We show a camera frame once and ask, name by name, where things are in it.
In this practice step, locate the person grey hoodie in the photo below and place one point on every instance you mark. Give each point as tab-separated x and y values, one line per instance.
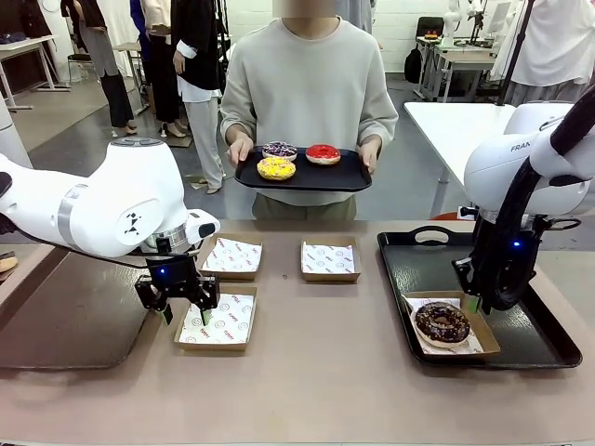
358	14

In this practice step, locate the white red-printed liner paper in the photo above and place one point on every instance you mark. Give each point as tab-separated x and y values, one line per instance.
468	347
232	255
232	320
327	258

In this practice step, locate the dark blue folded cloth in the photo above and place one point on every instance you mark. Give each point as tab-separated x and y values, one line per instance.
14	38

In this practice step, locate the black office chair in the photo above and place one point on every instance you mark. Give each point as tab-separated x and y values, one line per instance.
430	24

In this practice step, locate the person in beige sweater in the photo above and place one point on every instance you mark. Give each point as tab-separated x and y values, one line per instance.
307	83

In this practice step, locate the person blue garment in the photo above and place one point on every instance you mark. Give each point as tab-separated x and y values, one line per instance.
139	28

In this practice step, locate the yellow sprinkled donut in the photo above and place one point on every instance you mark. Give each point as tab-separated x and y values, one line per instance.
265	169

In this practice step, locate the red round object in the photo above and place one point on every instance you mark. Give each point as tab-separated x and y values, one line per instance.
446	217

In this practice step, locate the brown cardboard box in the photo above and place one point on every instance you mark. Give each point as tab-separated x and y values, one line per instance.
485	337
228	276
330	278
214	346

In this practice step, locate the person's left hand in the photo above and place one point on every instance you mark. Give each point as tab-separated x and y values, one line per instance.
368	153

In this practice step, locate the large white table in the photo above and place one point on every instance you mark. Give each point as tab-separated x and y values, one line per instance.
446	125

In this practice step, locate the dark brown plastic tray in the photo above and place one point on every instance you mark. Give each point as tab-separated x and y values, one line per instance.
70	325

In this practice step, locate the person black vest beige trousers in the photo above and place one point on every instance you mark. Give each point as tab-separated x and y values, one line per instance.
204	130

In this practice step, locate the grey workshop desk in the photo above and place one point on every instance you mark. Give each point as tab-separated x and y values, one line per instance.
460	60

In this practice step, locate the person's right hand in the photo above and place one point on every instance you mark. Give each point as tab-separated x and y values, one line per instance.
241	149

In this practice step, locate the person's left forearm beige sleeve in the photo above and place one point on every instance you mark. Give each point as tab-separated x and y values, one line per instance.
379	127

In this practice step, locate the black serving tray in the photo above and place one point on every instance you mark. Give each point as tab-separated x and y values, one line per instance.
325	179

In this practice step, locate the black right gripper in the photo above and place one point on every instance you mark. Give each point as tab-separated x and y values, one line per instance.
520	251

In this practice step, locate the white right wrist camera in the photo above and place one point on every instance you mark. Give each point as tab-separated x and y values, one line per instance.
467	213

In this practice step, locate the person white shirt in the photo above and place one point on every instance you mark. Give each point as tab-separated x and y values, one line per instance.
558	46

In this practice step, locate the person's right forearm beige sleeve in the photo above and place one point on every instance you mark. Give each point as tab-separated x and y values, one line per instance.
234	125

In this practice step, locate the white side table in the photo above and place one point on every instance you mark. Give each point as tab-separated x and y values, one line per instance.
28	46

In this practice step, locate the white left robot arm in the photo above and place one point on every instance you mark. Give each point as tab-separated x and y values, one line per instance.
93	209

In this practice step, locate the black stand pole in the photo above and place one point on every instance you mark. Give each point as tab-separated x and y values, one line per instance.
513	65

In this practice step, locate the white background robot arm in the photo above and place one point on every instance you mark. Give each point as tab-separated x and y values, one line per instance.
451	23

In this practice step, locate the black desk stand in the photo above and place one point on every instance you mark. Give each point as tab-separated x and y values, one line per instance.
476	28

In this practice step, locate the person cream top black trousers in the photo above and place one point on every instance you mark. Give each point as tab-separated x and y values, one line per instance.
162	79

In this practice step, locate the purple sprinkled donut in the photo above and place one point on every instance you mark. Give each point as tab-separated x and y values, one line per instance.
289	151

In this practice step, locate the red glazed donut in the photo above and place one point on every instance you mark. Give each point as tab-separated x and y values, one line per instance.
332	156

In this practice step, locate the white pedestal column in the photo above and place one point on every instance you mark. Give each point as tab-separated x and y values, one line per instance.
11	139

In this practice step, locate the black backpack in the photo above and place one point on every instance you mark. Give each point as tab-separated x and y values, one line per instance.
413	65

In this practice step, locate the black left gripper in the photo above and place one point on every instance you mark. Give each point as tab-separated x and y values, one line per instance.
172	279

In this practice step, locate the chocolate sprinkled donut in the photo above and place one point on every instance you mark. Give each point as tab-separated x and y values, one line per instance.
425	325

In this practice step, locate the person grey dress black jacket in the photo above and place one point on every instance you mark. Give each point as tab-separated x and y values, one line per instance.
104	56

